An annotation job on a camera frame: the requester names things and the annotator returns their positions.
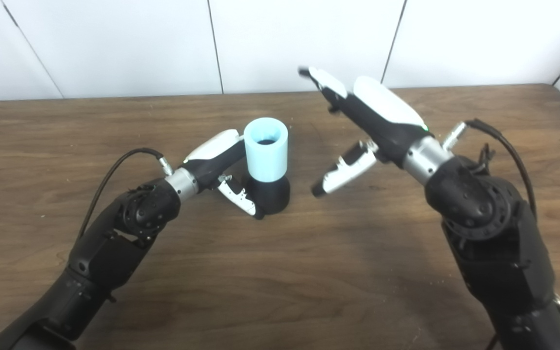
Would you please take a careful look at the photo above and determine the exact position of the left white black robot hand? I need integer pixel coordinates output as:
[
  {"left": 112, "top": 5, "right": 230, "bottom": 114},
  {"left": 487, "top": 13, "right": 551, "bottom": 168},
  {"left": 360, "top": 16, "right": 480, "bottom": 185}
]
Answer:
[{"left": 183, "top": 129, "right": 266, "bottom": 220}]

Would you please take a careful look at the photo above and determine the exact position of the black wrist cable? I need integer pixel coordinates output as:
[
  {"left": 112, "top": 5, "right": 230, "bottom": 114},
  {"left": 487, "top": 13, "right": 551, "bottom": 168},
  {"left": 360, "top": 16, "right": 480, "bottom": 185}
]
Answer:
[
  {"left": 77, "top": 148, "right": 175, "bottom": 239},
  {"left": 443, "top": 118, "right": 538, "bottom": 350}
]

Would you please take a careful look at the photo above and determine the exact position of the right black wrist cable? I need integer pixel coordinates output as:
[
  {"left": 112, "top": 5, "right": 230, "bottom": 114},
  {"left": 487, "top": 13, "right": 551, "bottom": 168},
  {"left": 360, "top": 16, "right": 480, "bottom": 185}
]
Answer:
[{"left": 443, "top": 118, "right": 538, "bottom": 350}]

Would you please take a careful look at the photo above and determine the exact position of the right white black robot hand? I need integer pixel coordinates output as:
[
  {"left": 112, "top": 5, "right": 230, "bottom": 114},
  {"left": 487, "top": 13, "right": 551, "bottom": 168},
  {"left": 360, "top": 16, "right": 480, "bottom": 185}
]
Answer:
[{"left": 298, "top": 67, "right": 431, "bottom": 198}]

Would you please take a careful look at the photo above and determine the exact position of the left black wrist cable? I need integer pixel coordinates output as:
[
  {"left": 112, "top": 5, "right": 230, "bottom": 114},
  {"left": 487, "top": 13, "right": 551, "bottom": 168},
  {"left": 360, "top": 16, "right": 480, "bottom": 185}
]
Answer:
[{"left": 77, "top": 148, "right": 175, "bottom": 239}]

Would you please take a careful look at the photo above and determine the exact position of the black funnel-shaped nozzle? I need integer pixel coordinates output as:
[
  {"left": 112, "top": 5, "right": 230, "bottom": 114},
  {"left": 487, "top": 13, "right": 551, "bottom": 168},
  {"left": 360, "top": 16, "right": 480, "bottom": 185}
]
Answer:
[{"left": 247, "top": 176, "right": 291, "bottom": 216}]

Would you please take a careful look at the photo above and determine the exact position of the light-blue hose piece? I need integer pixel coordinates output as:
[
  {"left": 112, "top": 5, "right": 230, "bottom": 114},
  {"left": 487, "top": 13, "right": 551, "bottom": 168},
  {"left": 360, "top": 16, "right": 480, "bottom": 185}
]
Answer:
[{"left": 244, "top": 117, "right": 289, "bottom": 183}]

